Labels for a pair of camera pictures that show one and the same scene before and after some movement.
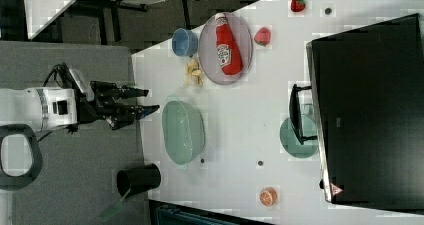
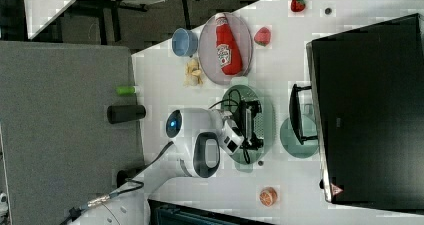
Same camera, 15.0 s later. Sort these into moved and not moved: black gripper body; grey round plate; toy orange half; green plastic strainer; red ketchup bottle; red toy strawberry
Moved: green plastic strainer; black gripper body
Not moved: red toy strawberry; red ketchup bottle; toy orange half; grey round plate
